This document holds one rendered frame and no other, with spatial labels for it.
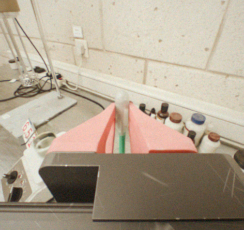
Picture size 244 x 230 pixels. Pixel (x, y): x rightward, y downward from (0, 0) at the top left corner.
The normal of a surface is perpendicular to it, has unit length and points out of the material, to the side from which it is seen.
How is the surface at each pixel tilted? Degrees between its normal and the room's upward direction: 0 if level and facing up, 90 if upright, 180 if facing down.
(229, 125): 90
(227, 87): 90
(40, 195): 90
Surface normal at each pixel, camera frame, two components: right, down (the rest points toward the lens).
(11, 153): 0.00, -0.81
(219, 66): -0.55, 0.49
